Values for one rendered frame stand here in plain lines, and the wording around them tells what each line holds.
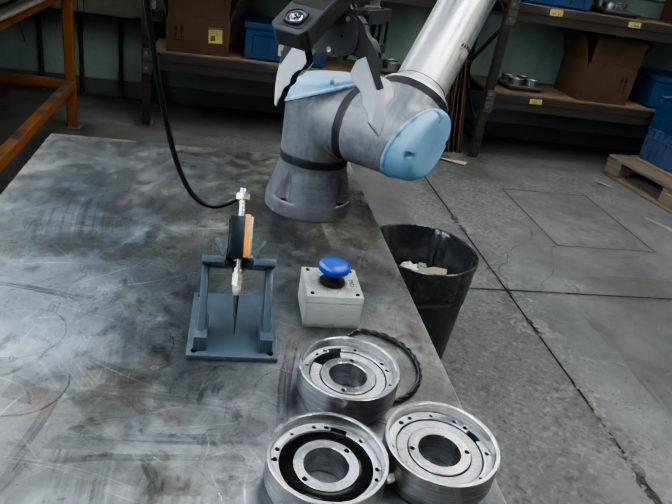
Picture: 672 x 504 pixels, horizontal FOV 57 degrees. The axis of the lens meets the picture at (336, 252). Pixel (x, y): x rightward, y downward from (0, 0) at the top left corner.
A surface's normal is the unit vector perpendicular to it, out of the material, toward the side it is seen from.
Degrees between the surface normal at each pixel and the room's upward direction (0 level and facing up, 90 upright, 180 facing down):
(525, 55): 90
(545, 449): 0
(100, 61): 90
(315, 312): 90
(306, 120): 90
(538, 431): 0
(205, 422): 0
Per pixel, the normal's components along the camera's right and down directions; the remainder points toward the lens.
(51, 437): 0.15, -0.88
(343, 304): 0.15, 0.48
